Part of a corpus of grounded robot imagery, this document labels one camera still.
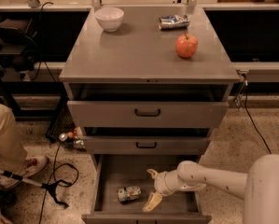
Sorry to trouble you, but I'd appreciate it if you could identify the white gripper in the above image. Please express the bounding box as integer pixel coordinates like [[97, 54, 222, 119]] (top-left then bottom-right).
[[143, 169, 180, 213]]

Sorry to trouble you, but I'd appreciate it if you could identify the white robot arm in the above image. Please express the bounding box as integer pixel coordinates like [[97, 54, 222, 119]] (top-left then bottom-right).
[[143, 154, 279, 224]]

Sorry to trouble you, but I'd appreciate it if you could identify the grey bottom drawer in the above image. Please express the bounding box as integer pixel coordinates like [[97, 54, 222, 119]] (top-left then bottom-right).
[[82, 155, 211, 224]]

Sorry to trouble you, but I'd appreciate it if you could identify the grey drawer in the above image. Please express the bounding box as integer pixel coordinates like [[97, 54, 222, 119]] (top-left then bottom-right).
[[68, 84, 228, 129], [82, 128, 210, 155], [82, 155, 211, 224]]

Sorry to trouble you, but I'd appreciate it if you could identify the grey middle drawer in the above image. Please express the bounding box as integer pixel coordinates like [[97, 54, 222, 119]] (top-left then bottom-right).
[[82, 128, 210, 155]]

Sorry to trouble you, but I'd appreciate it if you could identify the grey drawer cabinet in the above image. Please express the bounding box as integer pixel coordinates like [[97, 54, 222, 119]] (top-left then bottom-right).
[[59, 5, 241, 161]]

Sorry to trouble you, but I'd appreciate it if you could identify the grey top drawer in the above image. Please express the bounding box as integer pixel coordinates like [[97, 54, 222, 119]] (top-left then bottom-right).
[[68, 84, 228, 129]]

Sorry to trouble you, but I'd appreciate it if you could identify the silver blue crushed can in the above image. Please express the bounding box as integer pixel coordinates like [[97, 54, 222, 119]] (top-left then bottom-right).
[[159, 15, 190, 30]]

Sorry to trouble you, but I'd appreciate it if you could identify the pile of items on floor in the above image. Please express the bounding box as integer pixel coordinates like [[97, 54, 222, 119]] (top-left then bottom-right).
[[58, 127, 86, 150]]

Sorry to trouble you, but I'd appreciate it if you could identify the grabber reacher tool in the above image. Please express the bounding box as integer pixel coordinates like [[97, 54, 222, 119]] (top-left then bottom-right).
[[0, 169, 68, 208]]

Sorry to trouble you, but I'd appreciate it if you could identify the white orange sneaker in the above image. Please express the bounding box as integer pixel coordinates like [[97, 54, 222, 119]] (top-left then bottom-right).
[[0, 156, 49, 189]]

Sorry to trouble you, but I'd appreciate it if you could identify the red apple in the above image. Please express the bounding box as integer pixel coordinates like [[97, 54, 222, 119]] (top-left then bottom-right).
[[175, 34, 198, 59]]

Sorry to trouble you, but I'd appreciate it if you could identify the beige trouser leg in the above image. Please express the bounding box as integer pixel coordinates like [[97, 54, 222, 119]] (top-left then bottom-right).
[[0, 105, 27, 175]]

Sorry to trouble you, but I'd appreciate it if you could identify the white ceramic bowl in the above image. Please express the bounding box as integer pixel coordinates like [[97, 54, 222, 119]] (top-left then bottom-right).
[[94, 7, 124, 32]]

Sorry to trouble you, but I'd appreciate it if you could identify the black equipment on left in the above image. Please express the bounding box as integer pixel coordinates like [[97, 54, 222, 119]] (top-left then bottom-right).
[[0, 15, 39, 72]]

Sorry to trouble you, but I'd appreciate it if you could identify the black floor cable left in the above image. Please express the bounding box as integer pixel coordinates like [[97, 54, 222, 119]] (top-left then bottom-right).
[[37, 142, 80, 224]]

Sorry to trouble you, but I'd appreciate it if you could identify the black cable right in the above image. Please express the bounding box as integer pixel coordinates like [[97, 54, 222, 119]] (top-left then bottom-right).
[[244, 91, 272, 155]]

